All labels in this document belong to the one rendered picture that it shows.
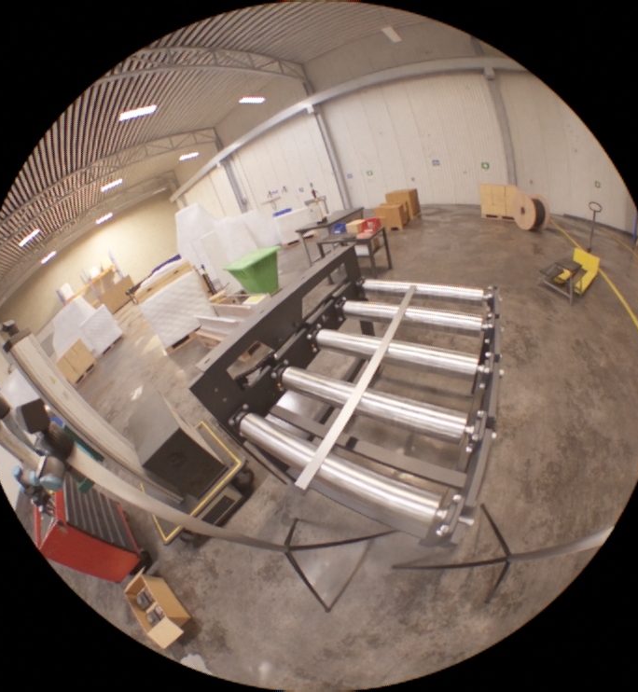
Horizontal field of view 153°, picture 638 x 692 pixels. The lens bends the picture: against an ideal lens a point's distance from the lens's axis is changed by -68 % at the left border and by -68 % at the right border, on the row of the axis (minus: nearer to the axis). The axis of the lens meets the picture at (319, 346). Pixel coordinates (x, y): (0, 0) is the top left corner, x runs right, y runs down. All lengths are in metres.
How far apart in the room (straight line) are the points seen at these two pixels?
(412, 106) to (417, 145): 1.74
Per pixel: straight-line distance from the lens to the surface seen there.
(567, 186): 11.51
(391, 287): 1.57
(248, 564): 1.87
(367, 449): 0.92
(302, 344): 1.26
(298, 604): 1.74
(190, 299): 4.32
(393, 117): 11.35
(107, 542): 2.20
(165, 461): 1.49
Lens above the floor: 1.60
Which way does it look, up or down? 37 degrees down
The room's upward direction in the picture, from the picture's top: 20 degrees counter-clockwise
